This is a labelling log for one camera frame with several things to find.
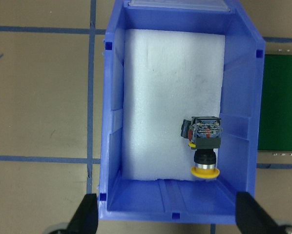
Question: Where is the green conveyor belt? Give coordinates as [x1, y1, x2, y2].
[258, 55, 292, 151]

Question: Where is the yellow push button switch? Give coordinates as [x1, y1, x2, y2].
[180, 116, 222, 180]

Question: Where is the white foam pad left bin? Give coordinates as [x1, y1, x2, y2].
[122, 29, 225, 180]

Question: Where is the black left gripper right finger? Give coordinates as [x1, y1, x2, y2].
[235, 192, 279, 234]

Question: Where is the blue left plastic bin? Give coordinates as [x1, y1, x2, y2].
[99, 0, 265, 224]

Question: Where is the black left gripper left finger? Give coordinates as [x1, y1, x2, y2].
[66, 194, 98, 234]

